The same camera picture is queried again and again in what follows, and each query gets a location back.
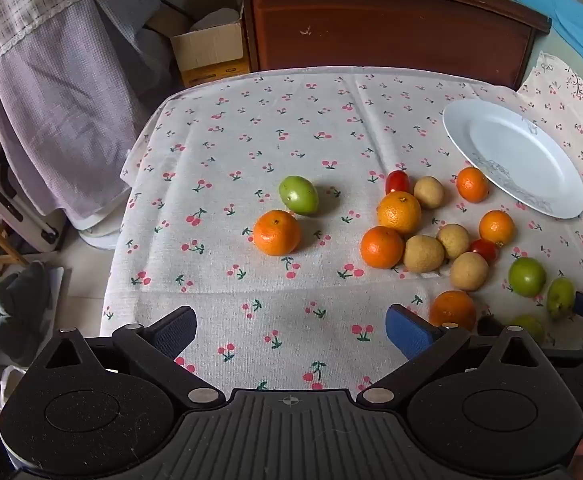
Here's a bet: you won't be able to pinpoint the brown wooden cabinet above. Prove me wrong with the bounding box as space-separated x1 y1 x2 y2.
220 0 553 92

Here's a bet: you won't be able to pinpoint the lilac checked cloth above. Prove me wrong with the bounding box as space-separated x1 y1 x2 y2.
0 0 174 233

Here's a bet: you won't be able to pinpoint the cherry print tablecloth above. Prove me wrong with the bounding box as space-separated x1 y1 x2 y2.
98 52 583 396

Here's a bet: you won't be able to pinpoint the black and white folding frame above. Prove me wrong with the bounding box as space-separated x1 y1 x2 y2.
0 142 67 256

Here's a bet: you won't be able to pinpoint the blue printed blanket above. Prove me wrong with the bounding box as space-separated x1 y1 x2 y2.
476 0 583 86

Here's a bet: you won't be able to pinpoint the pale plaid cloth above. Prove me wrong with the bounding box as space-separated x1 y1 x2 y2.
0 0 147 70

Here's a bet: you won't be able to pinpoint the red cherry tomato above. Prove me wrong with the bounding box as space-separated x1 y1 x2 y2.
385 170 411 195
470 238 499 265

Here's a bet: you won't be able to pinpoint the grey-green bed sheet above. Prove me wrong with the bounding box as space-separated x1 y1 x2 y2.
519 27 583 96

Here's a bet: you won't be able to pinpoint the teal fuzzy slippers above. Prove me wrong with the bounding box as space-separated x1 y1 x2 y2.
0 260 64 361

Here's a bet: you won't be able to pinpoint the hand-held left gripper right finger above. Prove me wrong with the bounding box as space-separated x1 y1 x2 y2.
355 304 552 408

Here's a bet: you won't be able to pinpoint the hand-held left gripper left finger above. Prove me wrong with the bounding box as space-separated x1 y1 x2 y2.
31 305 224 409

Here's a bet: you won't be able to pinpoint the tan longan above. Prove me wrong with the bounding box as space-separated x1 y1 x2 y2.
450 251 489 292
436 223 471 260
413 176 445 210
403 235 445 274

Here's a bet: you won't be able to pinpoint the white round base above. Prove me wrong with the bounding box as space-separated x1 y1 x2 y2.
78 215 122 252

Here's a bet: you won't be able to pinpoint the white cloth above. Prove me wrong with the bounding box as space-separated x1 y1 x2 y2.
191 7 242 32

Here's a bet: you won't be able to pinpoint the cardboard box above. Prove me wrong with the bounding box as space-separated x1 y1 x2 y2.
144 0 251 88

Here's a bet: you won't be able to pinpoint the white plate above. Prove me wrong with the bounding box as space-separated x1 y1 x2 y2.
442 98 583 220

